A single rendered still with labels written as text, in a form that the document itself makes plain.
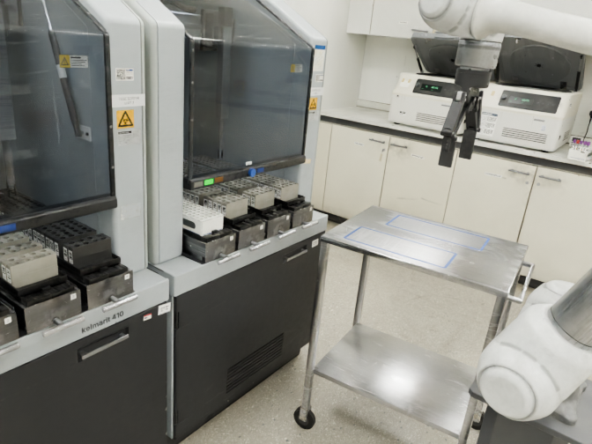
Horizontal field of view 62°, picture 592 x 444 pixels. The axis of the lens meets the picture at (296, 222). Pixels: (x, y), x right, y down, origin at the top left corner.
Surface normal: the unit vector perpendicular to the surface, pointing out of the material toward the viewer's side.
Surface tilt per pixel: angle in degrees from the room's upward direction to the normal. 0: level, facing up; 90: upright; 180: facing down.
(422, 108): 90
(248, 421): 0
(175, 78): 90
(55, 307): 90
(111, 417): 90
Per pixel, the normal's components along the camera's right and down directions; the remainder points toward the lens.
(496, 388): -0.71, 0.28
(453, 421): 0.09, -0.93
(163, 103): 0.80, 0.28
